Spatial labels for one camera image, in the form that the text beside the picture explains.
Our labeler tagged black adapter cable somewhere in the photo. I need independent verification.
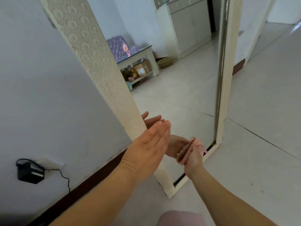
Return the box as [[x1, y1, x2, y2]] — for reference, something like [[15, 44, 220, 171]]
[[44, 169, 71, 194]]

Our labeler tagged brown cardboard box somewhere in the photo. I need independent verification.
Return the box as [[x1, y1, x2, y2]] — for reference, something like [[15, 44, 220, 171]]
[[131, 59, 152, 79]]

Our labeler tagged white glass top coffee table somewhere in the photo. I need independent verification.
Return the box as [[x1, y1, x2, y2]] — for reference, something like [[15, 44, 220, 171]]
[[116, 45, 160, 86]]

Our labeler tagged black power adapter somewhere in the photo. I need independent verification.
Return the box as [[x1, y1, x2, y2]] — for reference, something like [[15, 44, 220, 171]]
[[16, 159, 45, 185]]

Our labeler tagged dark brown baseboard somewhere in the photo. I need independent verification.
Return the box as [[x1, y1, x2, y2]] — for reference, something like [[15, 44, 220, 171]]
[[28, 148, 129, 226]]

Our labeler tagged brown wiping cloth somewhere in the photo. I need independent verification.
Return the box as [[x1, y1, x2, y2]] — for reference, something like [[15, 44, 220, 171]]
[[176, 137, 196, 166]]

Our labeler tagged person's left forearm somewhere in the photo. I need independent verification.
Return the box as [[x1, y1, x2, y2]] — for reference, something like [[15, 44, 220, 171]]
[[48, 160, 156, 226]]

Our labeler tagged white framed floor mirror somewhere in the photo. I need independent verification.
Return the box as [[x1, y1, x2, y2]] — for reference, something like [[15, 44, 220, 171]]
[[39, 0, 244, 199]]

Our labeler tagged white wall socket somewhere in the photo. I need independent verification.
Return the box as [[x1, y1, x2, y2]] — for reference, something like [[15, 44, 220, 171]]
[[35, 157, 64, 171]]

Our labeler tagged pink clothing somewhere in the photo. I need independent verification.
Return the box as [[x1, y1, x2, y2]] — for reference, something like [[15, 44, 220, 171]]
[[157, 210, 209, 226]]

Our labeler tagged purple patterned blanket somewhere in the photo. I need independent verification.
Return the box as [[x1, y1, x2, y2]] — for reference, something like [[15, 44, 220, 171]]
[[106, 35, 141, 64]]

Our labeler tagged green plastic basin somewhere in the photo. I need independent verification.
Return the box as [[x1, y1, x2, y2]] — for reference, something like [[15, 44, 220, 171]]
[[156, 56, 174, 69]]

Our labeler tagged person's right forearm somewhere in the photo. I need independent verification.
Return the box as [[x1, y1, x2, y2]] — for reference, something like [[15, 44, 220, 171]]
[[185, 166, 279, 226]]

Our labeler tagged person's left hand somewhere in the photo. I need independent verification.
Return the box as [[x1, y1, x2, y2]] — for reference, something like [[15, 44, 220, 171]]
[[122, 120, 172, 175]]

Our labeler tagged grey white cabinet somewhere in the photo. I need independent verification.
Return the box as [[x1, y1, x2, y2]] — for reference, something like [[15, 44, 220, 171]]
[[154, 0, 212, 60]]

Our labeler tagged person's right hand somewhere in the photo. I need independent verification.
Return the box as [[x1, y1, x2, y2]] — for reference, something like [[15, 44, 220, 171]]
[[184, 139, 208, 179]]

